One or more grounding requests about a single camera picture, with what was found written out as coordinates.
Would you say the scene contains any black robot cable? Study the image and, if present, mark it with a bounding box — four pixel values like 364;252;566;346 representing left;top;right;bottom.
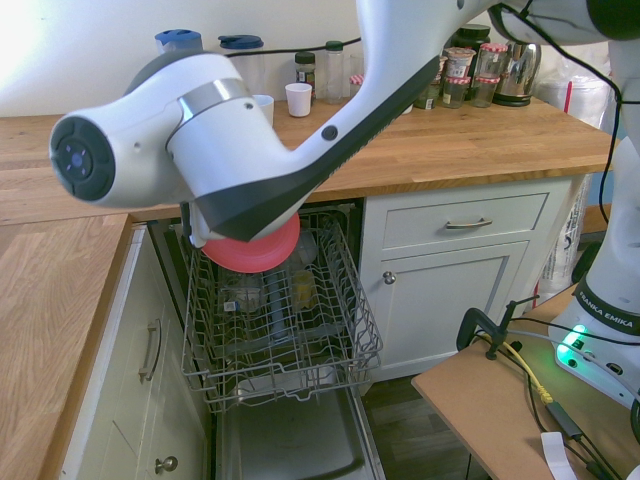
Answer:
492;0;624;227

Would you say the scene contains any short jar red checked lid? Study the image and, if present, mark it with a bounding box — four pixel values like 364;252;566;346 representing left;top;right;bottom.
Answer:
470;74;501;109
440;75;473;110

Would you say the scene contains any large jar black lid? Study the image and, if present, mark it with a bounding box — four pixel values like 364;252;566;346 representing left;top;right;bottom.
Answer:
449;23;493;52

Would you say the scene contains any dark coffee jar black lid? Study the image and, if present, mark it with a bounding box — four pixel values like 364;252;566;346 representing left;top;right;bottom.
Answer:
293;50;318;99

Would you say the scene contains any white paper tag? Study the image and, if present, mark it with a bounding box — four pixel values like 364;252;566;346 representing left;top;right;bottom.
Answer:
540;431;582;480

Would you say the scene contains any wooden robot mounting board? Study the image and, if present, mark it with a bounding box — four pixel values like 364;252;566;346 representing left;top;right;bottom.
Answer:
410;283;640;480

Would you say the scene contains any black power cord on wall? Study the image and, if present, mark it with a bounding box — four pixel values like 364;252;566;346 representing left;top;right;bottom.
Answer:
258;35;362;55

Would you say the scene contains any stainless steel kettle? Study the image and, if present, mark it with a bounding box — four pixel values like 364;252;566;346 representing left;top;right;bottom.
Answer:
491;41;544;108

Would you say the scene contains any yellow cable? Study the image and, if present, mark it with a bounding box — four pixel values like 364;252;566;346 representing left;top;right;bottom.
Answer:
501;338;557;407

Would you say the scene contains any tall jar red checked lid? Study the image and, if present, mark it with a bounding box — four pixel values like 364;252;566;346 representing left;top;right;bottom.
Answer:
478;42;509;79

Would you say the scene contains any jar with pink label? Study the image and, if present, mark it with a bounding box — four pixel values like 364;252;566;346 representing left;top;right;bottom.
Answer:
444;46;477;82

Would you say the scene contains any open dishwasher door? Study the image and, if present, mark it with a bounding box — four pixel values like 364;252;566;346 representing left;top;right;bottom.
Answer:
213;383;387;480

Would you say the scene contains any metal drawer handle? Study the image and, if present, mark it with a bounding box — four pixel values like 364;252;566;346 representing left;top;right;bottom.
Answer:
445;215;494;231
137;318;163;384

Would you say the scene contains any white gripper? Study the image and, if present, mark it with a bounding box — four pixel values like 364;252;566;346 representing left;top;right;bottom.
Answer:
186;201;224;250

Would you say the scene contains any clear pitcher dark blue lid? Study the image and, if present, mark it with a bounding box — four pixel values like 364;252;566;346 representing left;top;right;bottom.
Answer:
217;33;267;97

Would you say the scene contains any clear jar green lid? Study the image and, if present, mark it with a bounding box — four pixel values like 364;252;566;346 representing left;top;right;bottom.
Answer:
323;39;348;106

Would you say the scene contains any clear plastic bag pack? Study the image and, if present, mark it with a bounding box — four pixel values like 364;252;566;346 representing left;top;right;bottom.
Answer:
533;48;622;142

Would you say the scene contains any pink round plate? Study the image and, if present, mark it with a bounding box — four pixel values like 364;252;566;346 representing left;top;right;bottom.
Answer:
200;211;303;275

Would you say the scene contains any yellow item in rack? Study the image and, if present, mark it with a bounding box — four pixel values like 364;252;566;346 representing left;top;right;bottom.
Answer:
291;269;317;310

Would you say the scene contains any clear glass in rack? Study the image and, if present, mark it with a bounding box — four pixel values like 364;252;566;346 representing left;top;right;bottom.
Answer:
219;283;264;315

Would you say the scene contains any clear pitcher round blue lid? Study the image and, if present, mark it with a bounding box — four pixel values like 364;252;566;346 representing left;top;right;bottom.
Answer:
154;29;204;57

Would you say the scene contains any grey wire dishwasher rack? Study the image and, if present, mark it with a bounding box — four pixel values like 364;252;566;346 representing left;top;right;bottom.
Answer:
180;211;385;414

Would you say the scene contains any black table clamp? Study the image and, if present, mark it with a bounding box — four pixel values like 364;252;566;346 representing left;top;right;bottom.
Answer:
456;295;542;362

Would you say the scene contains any white handleless cup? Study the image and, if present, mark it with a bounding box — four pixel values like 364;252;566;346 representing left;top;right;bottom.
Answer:
284;82;314;119

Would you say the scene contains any printed white plastic bag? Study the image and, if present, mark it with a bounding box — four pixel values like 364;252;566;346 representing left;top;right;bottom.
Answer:
538;173;595;302

